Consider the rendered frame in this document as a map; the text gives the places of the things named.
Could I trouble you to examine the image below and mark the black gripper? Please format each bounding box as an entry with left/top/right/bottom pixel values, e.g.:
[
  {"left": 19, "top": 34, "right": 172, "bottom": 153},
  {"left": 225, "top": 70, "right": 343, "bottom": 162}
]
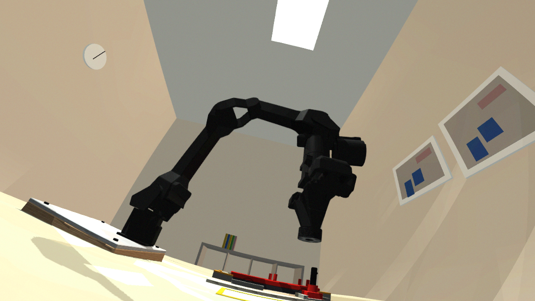
[{"left": 288, "top": 152, "right": 353, "bottom": 232}]

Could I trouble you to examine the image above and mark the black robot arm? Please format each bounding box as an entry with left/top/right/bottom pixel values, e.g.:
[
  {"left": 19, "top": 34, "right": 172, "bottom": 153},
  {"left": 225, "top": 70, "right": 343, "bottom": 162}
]
[{"left": 116, "top": 97, "right": 366, "bottom": 247}]

